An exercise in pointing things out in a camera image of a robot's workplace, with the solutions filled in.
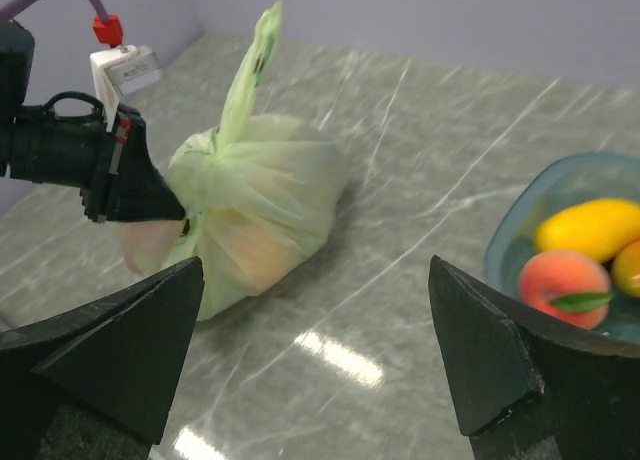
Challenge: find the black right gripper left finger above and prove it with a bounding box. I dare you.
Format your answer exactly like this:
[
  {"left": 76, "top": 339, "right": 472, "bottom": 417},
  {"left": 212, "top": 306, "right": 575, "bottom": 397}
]
[{"left": 1, "top": 257, "right": 204, "bottom": 459}]

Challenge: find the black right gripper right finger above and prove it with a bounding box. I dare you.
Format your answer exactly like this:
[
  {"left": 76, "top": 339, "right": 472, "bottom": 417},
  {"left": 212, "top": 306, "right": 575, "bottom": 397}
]
[{"left": 429, "top": 256, "right": 639, "bottom": 460}]

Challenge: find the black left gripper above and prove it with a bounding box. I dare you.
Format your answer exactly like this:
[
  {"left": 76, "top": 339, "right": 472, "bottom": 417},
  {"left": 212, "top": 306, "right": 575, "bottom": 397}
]
[{"left": 1, "top": 91, "right": 191, "bottom": 238}]

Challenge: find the green printed plastic bag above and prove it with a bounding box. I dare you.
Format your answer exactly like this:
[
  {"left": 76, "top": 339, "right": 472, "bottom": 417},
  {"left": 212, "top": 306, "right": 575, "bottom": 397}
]
[{"left": 141, "top": 4, "right": 347, "bottom": 321}]

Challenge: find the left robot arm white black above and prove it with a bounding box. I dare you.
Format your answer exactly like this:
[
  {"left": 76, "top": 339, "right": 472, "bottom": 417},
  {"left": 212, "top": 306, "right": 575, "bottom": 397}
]
[{"left": 1, "top": 20, "right": 186, "bottom": 223}]

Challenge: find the pink peach in bag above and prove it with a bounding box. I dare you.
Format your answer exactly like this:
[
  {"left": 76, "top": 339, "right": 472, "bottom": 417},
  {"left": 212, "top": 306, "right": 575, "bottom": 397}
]
[{"left": 117, "top": 220, "right": 179, "bottom": 276}]

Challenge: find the orange fruit in bag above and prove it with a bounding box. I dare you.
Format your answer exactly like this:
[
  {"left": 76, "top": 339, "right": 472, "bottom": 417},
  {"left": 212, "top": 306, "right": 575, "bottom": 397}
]
[{"left": 225, "top": 225, "right": 299, "bottom": 296}]

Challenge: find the pink peach with leaf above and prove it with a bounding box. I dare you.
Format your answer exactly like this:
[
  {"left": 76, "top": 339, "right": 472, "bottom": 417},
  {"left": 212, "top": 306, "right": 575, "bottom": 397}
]
[{"left": 518, "top": 250, "right": 611, "bottom": 330}]

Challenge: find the red yellow mango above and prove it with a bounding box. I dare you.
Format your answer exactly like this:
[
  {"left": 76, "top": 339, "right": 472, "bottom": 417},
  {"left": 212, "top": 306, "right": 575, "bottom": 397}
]
[{"left": 611, "top": 241, "right": 640, "bottom": 298}]

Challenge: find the teal transparent plastic tray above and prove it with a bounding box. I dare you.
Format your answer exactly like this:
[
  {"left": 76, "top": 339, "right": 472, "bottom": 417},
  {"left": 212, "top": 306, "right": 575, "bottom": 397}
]
[{"left": 484, "top": 153, "right": 639, "bottom": 343}]

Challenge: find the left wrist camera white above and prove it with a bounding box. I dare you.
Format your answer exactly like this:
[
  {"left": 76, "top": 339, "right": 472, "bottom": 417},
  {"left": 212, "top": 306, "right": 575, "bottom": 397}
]
[{"left": 89, "top": 14, "right": 162, "bottom": 132}]

